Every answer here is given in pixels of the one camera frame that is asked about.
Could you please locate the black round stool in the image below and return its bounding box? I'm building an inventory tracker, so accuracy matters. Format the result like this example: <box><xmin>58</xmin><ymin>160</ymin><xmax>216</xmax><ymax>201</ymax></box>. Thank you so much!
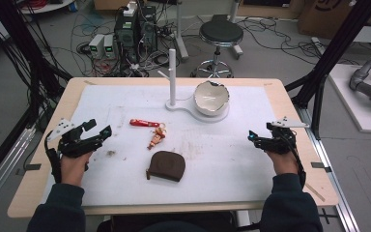
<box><xmin>190</xmin><ymin>18</ymin><xmax>244</xmax><ymax>79</ymax></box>

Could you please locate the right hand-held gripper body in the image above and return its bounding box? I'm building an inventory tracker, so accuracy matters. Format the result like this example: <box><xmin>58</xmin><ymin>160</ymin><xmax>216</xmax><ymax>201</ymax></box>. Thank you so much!
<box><xmin>261</xmin><ymin>116</ymin><xmax>311</xmax><ymax>156</ymax></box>

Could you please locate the left hand-held gripper cable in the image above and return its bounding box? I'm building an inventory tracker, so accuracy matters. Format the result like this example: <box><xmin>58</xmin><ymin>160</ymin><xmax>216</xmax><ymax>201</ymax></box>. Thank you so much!
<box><xmin>43</xmin><ymin>130</ymin><xmax>63</xmax><ymax>185</ymax></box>

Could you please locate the white table mat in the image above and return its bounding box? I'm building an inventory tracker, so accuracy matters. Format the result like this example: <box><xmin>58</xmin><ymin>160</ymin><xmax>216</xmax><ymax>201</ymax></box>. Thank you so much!
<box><xmin>41</xmin><ymin>83</ymin><xmax>278</xmax><ymax>208</ymax></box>

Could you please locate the grey power supply unit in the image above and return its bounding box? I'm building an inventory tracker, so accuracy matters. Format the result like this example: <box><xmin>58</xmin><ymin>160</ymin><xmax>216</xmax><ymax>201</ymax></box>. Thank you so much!
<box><xmin>88</xmin><ymin>33</ymin><xmax>106</xmax><ymax>60</ymax></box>
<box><xmin>102</xmin><ymin>34</ymin><xmax>118</xmax><ymax>60</ymax></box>

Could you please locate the white stand with post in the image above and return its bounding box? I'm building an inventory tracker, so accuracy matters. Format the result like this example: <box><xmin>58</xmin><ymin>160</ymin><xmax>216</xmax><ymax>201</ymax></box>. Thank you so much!
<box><xmin>157</xmin><ymin>47</ymin><xmax>231</xmax><ymax>124</ymax></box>

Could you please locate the brown coin purse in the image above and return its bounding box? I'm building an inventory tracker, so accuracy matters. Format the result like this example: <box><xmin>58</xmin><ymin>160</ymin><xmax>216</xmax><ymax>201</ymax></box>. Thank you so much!
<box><xmin>145</xmin><ymin>150</ymin><xmax>186</xmax><ymax>183</ymax></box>

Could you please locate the hand-held gripper cable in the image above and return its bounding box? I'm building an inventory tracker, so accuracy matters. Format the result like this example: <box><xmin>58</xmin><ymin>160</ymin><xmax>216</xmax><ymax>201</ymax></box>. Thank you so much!
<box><xmin>43</xmin><ymin>130</ymin><xmax>63</xmax><ymax>185</ymax></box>
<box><xmin>282</xmin><ymin>128</ymin><xmax>307</xmax><ymax>190</ymax></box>

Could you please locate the person's right hand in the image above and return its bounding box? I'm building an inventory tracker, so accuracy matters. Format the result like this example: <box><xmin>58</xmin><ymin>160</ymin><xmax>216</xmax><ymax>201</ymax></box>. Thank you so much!
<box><xmin>266</xmin><ymin>148</ymin><xmax>300</xmax><ymax>177</ymax></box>

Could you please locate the white power strip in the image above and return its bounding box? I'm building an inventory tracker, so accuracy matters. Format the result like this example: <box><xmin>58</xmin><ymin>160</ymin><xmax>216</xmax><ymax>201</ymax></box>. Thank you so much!
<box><xmin>123</xmin><ymin>1</ymin><xmax>138</xmax><ymax>17</ymax></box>

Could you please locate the right hand-held gripper cable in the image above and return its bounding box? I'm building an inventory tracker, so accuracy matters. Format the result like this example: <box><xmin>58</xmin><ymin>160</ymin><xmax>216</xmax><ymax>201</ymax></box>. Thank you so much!
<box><xmin>282</xmin><ymin>128</ymin><xmax>307</xmax><ymax>190</ymax></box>

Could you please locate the black tape strip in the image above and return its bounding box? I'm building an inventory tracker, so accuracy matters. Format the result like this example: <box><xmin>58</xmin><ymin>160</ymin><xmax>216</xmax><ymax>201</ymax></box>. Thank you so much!
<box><xmin>24</xmin><ymin>162</ymin><xmax>43</xmax><ymax>172</ymax></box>
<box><xmin>310</xmin><ymin>161</ymin><xmax>333</xmax><ymax>173</ymax></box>

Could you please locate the cardboard box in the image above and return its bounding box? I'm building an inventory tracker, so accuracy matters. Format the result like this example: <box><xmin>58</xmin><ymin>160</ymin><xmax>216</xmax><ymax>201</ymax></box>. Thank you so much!
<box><xmin>297</xmin><ymin>0</ymin><xmax>356</xmax><ymax>41</ymax></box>

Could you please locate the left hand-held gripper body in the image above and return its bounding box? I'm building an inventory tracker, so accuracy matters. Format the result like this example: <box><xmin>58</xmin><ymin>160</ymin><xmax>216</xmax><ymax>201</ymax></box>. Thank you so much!
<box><xmin>45</xmin><ymin>117</ymin><xmax>103</xmax><ymax>160</ymax></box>

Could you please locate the white eggshell-shaped bowl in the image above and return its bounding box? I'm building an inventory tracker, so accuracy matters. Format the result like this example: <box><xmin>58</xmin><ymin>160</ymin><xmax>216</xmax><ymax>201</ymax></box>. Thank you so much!
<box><xmin>193</xmin><ymin>80</ymin><xmax>231</xmax><ymax>117</ymax></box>

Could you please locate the black computer tower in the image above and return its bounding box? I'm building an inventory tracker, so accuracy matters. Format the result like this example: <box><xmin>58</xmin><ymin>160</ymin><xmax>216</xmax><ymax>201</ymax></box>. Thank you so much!
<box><xmin>113</xmin><ymin>6</ymin><xmax>158</xmax><ymax>66</ymax></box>

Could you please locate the black metal frame post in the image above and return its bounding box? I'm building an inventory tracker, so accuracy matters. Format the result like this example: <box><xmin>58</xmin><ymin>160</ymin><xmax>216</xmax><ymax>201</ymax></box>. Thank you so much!
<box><xmin>0</xmin><ymin>0</ymin><xmax>73</xmax><ymax>130</ymax></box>
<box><xmin>284</xmin><ymin>0</ymin><xmax>371</xmax><ymax>140</ymax></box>

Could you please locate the black chair seat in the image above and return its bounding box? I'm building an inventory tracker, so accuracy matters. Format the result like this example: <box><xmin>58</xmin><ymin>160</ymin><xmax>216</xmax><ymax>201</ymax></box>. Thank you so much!
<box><xmin>96</xmin><ymin>211</ymin><xmax>240</xmax><ymax>232</ymax></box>

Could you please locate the white platform board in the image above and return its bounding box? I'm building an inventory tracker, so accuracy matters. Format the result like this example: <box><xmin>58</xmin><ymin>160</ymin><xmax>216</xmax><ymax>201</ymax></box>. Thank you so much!
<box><xmin>328</xmin><ymin>63</ymin><xmax>371</xmax><ymax>134</ymax></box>

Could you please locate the small figurine keychain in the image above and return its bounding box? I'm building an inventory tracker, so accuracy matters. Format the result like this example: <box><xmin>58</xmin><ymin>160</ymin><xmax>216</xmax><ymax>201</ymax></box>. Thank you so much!
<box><xmin>146</xmin><ymin>123</ymin><xmax>168</xmax><ymax>151</ymax></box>

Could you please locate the person's left hand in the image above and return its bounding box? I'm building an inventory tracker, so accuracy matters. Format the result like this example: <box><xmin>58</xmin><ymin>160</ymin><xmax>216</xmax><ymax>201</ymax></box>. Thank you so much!
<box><xmin>59</xmin><ymin>150</ymin><xmax>94</xmax><ymax>188</ymax></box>

